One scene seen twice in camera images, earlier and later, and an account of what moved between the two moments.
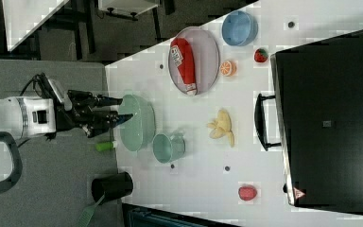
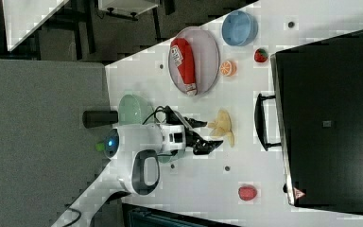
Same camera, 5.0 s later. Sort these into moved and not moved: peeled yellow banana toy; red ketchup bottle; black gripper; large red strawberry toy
Moved: black gripper
Not moved: peeled yellow banana toy; red ketchup bottle; large red strawberry toy
